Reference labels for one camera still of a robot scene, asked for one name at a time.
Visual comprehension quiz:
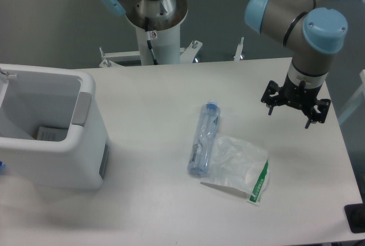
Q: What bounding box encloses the blue object at left edge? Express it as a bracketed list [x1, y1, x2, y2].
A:
[0, 161, 6, 175]

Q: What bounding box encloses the black device at table corner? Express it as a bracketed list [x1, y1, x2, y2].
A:
[344, 203, 364, 233]

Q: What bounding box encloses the white pedestal base frame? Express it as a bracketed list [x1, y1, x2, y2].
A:
[99, 40, 203, 68]

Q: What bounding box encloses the white leveling foot bolt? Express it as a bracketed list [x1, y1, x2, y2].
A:
[233, 37, 245, 61]

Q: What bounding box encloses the clear plastic bag green strip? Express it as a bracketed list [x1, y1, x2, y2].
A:
[200, 134, 270, 206]

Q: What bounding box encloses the white frame at right edge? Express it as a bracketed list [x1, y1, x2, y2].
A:
[338, 70, 364, 126]

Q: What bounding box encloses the white trash can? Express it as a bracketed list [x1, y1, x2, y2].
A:
[1, 64, 109, 189]

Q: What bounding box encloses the black cable on pedestal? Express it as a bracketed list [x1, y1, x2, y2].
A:
[144, 17, 159, 66]

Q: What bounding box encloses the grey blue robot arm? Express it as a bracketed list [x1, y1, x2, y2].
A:
[100, 0, 348, 124]

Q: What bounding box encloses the crushed clear plastic bottle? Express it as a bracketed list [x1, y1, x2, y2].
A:
[187, 100, 221, 176]

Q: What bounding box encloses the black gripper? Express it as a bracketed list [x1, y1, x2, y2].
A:
[262, 75, 331, 129]

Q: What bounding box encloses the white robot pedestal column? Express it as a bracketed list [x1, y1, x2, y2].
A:
[127, 0, 188, 66]

